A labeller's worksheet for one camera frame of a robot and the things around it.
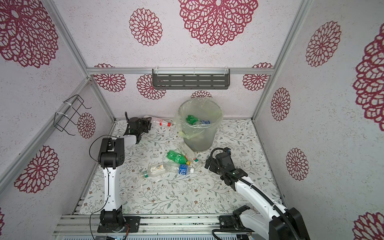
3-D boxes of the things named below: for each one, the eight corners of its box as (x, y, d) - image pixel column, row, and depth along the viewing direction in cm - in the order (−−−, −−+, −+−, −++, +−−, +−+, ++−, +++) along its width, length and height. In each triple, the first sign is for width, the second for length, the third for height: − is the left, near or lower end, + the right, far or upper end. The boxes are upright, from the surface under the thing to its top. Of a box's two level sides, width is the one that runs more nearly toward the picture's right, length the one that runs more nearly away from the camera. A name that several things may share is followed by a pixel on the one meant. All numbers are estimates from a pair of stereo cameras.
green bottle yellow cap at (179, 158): (166, 158, 99) (165, 154, 95) (171, 152, 102) (170, 148, 98) (188, 168, 95) (187, 164, 91) (191, 162, 98) (191, 158, 94)
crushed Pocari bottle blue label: (165, 171, 94) (163, 167, 89) (168, 164, 97) (167, 159, 93) (192, 178, 91) (192, 174, 86) (194, 170, 94) (194, 166, 90)
